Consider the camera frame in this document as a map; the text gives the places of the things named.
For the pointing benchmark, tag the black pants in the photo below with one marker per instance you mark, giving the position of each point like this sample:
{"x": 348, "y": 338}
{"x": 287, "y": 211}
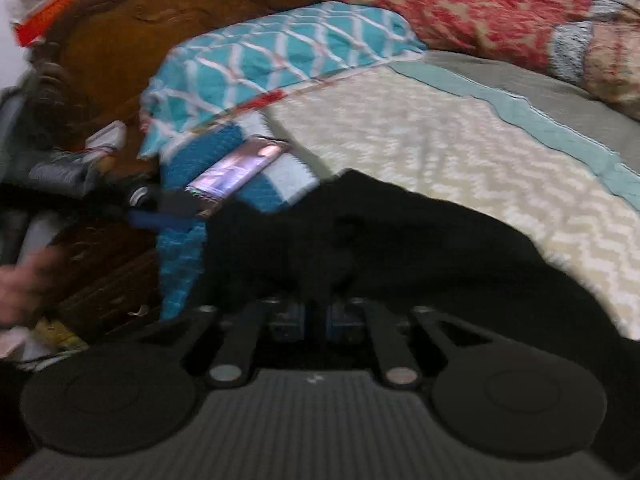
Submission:
{"x": 400, "y": 250}

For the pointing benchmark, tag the red white cardboard box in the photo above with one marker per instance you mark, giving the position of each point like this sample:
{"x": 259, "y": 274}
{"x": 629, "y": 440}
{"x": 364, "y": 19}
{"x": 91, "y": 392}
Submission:
{"x": 55, "y": 5}

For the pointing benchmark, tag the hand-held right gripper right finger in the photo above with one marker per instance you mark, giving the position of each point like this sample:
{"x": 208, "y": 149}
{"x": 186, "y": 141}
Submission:
{"x": 344, "y": 324}

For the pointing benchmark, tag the yellow packet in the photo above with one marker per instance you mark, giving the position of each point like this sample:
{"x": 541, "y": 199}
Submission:
{"x": 60, "y": 337}

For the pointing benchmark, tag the smartphone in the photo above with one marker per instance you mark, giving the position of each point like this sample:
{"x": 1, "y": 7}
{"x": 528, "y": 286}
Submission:
{"x": 235, "y": 171}

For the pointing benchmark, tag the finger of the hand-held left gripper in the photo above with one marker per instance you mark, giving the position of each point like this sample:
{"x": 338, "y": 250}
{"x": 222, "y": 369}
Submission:
{"x": 155, "y": 217}

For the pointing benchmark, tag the patterned bed sheet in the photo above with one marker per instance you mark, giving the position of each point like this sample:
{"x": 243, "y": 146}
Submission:
{"x": 425, "y": 135}

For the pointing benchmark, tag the carved wooden headboard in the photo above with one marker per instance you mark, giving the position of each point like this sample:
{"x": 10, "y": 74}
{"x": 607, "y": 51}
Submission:
{"x": 150, "y": 25}

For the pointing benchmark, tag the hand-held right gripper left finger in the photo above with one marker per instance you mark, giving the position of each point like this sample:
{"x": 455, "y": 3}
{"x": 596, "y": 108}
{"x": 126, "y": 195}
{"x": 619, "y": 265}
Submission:
{"x": 286, "y": 324}

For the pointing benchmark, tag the person's left hand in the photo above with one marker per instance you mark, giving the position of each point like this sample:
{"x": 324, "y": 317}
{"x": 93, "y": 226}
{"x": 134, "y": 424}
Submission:
{"x": 25, "y": 285}

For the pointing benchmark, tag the teal white lattice pillow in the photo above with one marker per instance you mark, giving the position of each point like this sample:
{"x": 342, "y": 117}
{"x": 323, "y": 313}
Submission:
{"x": 280, "y": 55}

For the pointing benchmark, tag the red floral quilt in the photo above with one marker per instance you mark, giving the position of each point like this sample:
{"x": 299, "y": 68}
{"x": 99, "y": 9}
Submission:
{"x": 475, "y": 5}

